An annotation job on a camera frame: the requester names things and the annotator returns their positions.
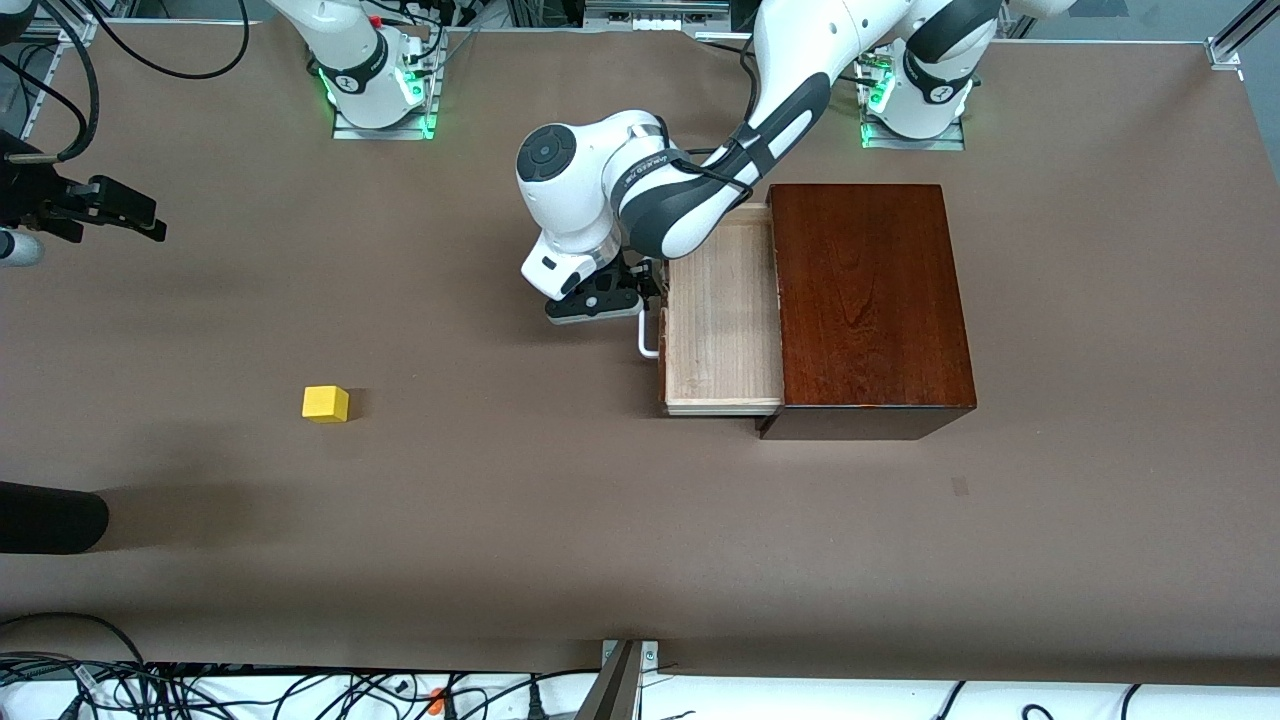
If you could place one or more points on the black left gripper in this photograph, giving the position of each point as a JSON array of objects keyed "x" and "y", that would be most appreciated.
[{"x": 634, "y": 273}]

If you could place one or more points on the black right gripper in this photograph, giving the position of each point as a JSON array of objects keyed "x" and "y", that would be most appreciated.
[{"x": 28, "y": 196}]

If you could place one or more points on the light wood drawer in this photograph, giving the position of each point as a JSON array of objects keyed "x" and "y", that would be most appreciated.
[{"x": 720, "y": 330}]

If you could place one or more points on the yellow wooden block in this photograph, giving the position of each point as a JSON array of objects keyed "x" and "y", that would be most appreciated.
[{"x": 325, "y": 404}]

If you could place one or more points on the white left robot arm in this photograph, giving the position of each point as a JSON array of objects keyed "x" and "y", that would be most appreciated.
[{"x": 580, "y": 200}]

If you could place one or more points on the dark brown wooden cabinet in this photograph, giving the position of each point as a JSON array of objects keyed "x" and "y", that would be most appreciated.
[{"x": 870, "y": 320}]

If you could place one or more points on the white power strip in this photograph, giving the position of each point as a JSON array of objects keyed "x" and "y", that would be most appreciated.
[{"x": 658, "y": 22}]

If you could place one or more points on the black cylinder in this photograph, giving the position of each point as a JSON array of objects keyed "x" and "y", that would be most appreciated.
[{"x": 50, "y": 518}]

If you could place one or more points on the orange connector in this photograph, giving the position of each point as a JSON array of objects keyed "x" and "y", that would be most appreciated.
[{"x": 437, "y": 702}]

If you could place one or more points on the aluminium arm base plate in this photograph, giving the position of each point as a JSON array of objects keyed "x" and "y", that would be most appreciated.
[
  {"x": 915, "y": 144},
  {"x": 385, "y": 133}
]

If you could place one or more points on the metal bracket with grey post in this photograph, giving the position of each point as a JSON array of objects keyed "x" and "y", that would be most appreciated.
[{"x": 620, "y": 690}]

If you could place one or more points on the aluminium frame profile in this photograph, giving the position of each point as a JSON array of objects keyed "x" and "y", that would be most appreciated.
[{"x": 1225, "y": 50}]

